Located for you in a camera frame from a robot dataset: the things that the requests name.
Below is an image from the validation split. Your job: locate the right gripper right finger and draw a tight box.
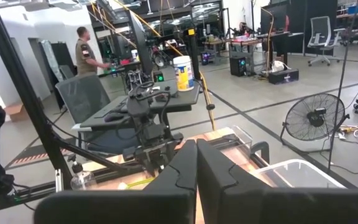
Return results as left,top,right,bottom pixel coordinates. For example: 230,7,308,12
196,138,358,224

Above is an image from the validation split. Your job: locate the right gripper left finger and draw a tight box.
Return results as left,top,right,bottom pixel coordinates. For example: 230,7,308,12
34,139,198,224

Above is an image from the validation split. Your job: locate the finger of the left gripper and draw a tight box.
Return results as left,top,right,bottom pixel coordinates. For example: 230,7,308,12
154,155,167,175
143,157,157,177

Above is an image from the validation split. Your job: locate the yellow-green dish brush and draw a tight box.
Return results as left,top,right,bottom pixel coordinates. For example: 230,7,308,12
116,176,155,190

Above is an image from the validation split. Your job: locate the black computer mouse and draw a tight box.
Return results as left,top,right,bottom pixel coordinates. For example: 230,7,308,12
103,111,126,123

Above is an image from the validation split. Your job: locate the grey desk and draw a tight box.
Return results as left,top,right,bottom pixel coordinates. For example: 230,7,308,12
78,78,202,156

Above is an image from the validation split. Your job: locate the black curved clamp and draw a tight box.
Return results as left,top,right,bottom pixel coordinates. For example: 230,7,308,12
249,141,270,166

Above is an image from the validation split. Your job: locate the large clear plastic bin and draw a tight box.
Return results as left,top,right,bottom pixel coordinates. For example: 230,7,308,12
249,159,347,189

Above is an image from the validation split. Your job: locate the black device green light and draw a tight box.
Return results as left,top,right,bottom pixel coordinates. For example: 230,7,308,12
152,70,165,83

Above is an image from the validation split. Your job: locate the white yellow wipes canister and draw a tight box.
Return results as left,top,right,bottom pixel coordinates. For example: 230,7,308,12
172,55,196,92

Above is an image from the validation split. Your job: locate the grey mesh office chair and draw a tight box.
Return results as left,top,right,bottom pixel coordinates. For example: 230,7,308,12
55,73,141,155

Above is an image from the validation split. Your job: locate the black monitor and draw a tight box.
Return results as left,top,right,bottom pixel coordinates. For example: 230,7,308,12
127,10,155,77

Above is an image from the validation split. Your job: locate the person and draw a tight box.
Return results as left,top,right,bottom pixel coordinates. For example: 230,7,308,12
75,26,112,77
236,21,255,36

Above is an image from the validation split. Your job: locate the black computer tower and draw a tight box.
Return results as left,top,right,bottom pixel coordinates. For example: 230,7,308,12
229,56,248,78

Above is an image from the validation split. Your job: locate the hazard-striped floor ramp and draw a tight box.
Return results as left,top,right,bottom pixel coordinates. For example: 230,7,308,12
9,143,76,166

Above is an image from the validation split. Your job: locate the black floor fan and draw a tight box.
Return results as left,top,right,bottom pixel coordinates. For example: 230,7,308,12
279,92,351,154

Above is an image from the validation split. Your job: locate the black floor case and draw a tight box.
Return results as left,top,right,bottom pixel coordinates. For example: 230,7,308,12
268,68,300,85

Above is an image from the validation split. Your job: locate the cardboard box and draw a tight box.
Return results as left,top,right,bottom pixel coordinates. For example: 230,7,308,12
4,102,28,123

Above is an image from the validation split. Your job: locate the white bag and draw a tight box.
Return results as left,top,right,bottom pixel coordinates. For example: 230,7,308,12
271,60,289,73

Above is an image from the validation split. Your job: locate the black partition panel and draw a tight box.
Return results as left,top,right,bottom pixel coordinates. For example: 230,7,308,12
260,0,338,54

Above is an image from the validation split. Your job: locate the white office chair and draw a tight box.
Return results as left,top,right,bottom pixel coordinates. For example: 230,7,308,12
307,16,347,67

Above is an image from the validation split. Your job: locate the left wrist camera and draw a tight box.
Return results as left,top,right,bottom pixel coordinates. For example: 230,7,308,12
140,122,167,141

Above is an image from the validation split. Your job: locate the yellow hanging cable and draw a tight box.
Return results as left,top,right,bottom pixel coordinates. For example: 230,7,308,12
197,70,216,131

